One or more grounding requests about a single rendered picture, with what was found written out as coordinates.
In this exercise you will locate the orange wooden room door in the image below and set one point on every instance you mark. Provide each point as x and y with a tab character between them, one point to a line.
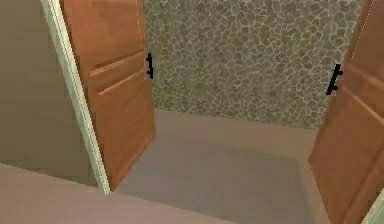
113	100
353	150

